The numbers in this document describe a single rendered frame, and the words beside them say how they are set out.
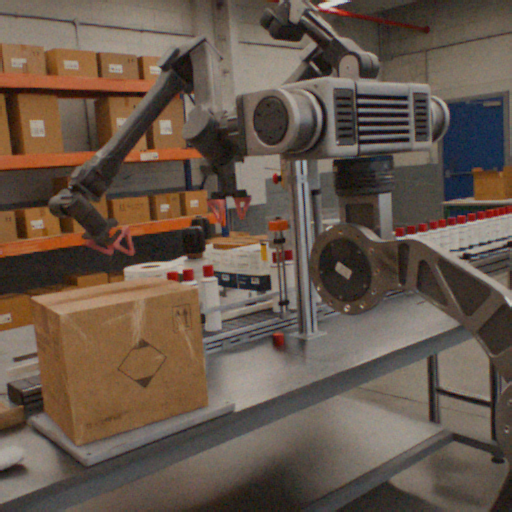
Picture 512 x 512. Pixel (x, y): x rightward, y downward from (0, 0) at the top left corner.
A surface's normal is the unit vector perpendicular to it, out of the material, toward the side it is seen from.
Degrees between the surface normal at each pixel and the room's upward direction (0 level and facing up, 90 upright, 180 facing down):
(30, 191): 90
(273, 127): 90
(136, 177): 90
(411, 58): 90
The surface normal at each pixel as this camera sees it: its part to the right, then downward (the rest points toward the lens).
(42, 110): 0.73, 0.03
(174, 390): 0.54, 0.07
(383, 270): -0.70, 0.15
